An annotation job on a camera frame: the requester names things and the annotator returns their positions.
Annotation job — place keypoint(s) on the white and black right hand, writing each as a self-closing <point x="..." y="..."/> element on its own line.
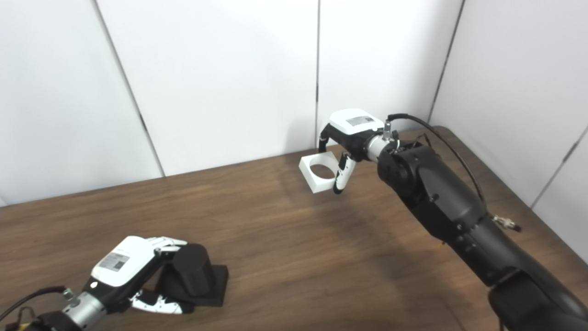
<point x="353" y="126"/>

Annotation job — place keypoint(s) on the white and black left hand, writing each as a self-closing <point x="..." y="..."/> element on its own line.
<point x="124" y="262"/>

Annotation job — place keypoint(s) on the white square piece with hole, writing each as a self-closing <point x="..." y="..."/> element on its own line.
<point x="317" y="181"/>

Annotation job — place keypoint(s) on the black peg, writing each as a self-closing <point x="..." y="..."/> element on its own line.
<point x="197" y="276"/>

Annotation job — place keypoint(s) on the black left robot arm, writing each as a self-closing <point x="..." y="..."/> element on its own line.
<point x="69" y="315"/>

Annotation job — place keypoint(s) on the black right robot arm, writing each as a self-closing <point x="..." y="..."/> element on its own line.
<point x="459" y="216"/>

